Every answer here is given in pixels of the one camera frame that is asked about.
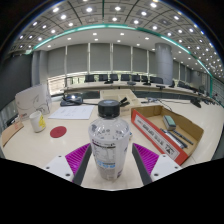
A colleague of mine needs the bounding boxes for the flat round red coaster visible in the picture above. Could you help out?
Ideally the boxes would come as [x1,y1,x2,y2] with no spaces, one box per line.
[49,125,68,139]

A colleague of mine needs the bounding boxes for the black marker pen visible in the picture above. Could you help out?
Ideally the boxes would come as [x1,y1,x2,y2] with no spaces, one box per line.
[171,129,194,146]

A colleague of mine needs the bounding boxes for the white printed paper sheet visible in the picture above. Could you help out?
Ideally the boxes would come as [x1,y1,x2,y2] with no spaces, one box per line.
[47,104,96,121]

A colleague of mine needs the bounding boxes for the open cardboard box red side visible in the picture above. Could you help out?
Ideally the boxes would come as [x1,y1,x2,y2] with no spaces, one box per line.
[130,104,205,167]

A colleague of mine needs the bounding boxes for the round ceiling lights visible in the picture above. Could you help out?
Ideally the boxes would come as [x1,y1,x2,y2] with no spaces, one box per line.
[16,0,224,78]

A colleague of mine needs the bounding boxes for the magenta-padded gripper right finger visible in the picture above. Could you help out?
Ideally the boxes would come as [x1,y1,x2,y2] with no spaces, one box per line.
[131,142,183,186]

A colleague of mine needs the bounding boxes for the single black mesh chair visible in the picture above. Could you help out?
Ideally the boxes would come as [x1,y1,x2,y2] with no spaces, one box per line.
[64,75,75,88]

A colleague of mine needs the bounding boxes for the clear plastic water bottle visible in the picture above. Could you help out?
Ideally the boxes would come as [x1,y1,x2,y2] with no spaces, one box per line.
[87,99,131,182]

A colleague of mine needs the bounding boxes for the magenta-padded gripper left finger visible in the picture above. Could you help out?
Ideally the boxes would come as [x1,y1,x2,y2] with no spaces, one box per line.
[44,142,93,186]

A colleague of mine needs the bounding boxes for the row of black office chairs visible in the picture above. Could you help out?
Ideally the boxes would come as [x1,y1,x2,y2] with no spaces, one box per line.
[83,73,208,96]

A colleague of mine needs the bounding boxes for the black power strip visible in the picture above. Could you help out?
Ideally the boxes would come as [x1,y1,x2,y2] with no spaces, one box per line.
[5,114,20,127]

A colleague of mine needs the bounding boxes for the green board eraser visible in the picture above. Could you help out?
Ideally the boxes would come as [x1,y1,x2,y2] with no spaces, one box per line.
[162,114,177,132]

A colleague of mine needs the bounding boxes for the white ceramic mug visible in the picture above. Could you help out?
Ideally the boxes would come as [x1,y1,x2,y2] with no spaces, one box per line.
[29,110,47,134]

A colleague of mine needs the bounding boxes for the large white cardboard box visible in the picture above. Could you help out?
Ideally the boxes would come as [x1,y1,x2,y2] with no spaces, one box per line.
[14,83,53,122]

